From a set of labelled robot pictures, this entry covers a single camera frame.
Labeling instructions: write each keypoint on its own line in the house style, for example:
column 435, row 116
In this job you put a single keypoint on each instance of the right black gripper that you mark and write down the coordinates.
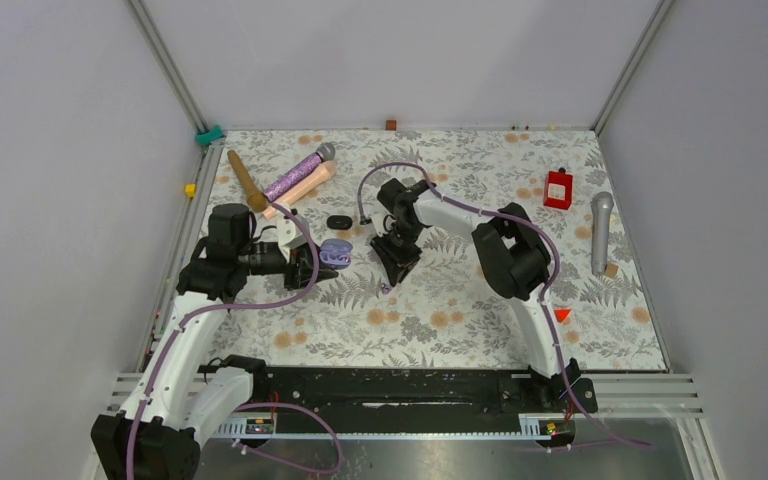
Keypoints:
column 397, row 265

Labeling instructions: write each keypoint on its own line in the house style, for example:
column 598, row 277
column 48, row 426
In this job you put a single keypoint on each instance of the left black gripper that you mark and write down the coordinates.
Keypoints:
column 298, row 269

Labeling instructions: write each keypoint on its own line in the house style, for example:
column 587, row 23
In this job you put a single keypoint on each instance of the purple earbud case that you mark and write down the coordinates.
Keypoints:
column 336, row 253

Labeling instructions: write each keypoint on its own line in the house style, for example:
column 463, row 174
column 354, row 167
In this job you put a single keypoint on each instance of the black earbud charging case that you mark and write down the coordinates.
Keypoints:
column 339, row 222

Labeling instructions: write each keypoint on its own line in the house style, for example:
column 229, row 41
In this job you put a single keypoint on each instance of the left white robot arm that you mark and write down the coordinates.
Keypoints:
column 159, row 430

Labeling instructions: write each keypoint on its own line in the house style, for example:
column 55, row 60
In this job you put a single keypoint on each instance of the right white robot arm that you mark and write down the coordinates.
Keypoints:
column 514, row 260

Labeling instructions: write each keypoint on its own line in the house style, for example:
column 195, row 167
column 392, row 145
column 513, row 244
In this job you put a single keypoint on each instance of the brown toy microphone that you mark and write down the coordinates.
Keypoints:
column 254, row 196

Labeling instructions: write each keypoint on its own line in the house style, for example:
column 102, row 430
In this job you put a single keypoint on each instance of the pink toy microphone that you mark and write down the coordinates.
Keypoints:
column 323, row 173

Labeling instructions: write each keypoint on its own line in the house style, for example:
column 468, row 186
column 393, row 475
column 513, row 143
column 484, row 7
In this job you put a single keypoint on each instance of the purple glitter toy microphone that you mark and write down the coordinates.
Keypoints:
column 325, row 152

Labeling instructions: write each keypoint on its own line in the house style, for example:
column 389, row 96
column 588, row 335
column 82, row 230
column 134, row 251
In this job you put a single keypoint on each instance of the red triangle block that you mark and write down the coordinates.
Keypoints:
column 561, row 314

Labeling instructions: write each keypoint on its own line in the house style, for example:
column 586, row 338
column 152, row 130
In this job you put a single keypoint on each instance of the red square box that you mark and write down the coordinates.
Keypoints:
column 558, row 190

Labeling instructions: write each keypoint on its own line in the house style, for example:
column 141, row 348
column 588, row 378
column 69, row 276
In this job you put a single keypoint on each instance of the silver toy microphone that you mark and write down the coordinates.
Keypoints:
column 601, row 206

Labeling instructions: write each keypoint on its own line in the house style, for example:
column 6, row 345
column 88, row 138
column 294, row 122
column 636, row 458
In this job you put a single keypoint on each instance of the beige small cube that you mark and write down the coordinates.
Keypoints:
column 612, row 270

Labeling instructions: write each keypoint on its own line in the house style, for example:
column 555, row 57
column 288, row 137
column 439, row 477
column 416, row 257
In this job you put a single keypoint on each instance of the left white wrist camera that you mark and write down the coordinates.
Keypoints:
column 289, row 235

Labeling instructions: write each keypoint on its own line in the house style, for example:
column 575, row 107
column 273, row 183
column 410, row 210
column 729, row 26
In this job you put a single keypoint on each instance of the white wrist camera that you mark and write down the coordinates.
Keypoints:
column 378, row 224
column 289, row 235

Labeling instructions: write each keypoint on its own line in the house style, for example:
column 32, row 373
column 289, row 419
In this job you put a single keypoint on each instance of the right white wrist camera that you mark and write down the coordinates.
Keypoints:
column 378, row 224

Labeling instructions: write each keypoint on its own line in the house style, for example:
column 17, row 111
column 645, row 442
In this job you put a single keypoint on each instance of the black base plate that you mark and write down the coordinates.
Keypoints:
column 370, row 402

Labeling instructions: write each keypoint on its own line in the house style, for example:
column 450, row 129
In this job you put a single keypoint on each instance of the teal corner bracket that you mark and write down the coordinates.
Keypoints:
column 207, row 137

